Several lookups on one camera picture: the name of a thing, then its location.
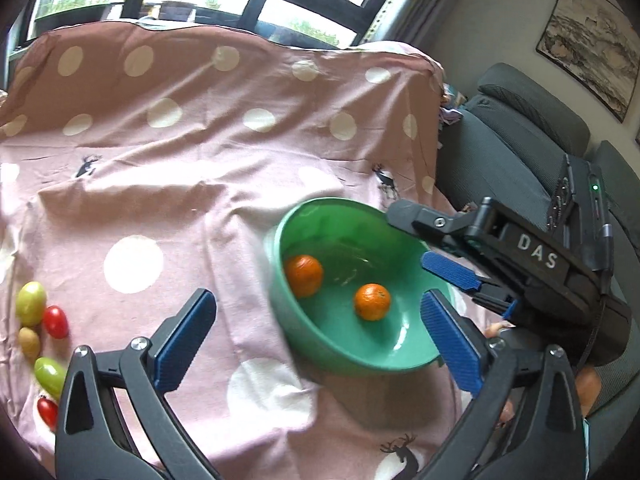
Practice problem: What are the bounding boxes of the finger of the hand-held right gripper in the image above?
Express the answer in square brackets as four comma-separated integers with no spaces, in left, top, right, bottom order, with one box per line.
[387,199,482,252]
[421,251,523,320]

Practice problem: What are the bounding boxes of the round brown longan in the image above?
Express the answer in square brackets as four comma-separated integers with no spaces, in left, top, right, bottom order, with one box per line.
[19,326,41,359]

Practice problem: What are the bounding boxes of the framed landscape painting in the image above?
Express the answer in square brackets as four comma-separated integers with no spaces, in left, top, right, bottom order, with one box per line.
[536,0,640,123]

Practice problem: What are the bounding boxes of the pink polka-dot blanket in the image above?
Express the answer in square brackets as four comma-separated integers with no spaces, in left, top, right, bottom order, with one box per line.
[0,20,506,480]

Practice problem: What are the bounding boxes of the large orange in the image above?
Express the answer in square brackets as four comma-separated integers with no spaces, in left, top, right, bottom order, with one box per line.
[284,254,324,298]

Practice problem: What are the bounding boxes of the red cherry tomato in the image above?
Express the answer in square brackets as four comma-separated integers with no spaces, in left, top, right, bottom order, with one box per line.
[42,306,70,339]
[37,396,60,433]

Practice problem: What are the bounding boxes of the green plastic bowl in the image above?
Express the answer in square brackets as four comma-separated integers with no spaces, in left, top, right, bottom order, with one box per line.
[267,196,457,378]

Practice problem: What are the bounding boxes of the colourful cloth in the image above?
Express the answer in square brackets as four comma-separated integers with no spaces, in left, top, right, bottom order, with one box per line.
[439,82,468,126]

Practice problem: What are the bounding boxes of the small orange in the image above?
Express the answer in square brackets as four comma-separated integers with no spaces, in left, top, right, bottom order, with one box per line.
[354,283,392,322]

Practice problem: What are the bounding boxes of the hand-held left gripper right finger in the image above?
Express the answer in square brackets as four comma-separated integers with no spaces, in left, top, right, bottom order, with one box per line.
[415,289,587,480]

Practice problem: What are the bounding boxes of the large green tomato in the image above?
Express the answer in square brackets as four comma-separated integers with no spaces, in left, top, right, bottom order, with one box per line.
[15,281,47,327]

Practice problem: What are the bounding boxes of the small green tomato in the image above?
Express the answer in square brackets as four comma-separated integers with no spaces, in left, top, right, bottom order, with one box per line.
[33,356,67,398]

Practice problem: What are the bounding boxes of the grey curtain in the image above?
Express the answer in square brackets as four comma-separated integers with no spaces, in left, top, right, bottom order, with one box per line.
[357,0,471,53]

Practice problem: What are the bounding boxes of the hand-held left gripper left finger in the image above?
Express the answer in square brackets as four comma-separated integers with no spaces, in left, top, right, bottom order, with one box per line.
[54,288,221,480]

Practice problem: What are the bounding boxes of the grey sofa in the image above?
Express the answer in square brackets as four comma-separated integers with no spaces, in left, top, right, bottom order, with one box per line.
[437,62,640,461]

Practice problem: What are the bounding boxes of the person's right hand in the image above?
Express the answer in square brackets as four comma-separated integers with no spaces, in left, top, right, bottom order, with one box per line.
[575,366,604,415]

